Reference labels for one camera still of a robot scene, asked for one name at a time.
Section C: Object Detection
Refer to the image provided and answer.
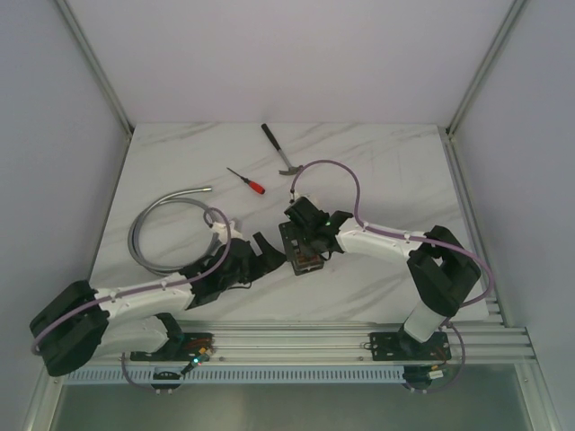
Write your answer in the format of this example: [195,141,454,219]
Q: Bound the left aluminium frame post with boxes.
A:
[53,0,135,137]

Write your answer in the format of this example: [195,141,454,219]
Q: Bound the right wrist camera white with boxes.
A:
[291,191,320,207]

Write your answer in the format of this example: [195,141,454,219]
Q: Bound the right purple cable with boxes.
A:
[290,159,493,396]

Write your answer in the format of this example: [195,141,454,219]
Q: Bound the aluminium front rail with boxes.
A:
[47,325,536,365]

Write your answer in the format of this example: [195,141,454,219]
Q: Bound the right aluminium frame post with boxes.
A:
[446,0,530,138]

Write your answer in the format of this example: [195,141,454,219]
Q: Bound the black fuse box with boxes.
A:
[291,252,324,276]

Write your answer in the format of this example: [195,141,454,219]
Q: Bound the clear fuse box cover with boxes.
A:
[279,222,300,262]

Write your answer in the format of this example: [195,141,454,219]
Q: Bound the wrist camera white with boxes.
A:
[291,191,320,207]
[210,219,244,243]

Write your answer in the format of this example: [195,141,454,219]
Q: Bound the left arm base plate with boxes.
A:
[129,332,213,362]

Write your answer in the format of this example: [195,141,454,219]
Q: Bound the red handled screwdriver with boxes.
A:
[226,167,266,195]

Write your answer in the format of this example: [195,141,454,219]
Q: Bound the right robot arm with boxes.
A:
[279,197,482,358]

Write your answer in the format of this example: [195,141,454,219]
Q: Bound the flexible metal hose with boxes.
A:
[128,187,226,276]

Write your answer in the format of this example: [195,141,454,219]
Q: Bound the claw hammer black handle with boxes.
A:
[261,123,306,177]

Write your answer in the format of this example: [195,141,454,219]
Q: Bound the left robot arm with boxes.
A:
[30,233,286,377]

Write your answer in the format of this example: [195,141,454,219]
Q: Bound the aluminium frame post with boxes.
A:
[53,0,135,137]
[446,0,530,138]

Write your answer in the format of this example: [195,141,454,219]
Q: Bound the slotted cable duct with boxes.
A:
[65,365,405,385]

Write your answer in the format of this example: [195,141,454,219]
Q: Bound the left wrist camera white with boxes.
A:
[210,219,244,243]

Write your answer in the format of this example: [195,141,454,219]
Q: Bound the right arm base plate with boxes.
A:
[367,331,452,362]

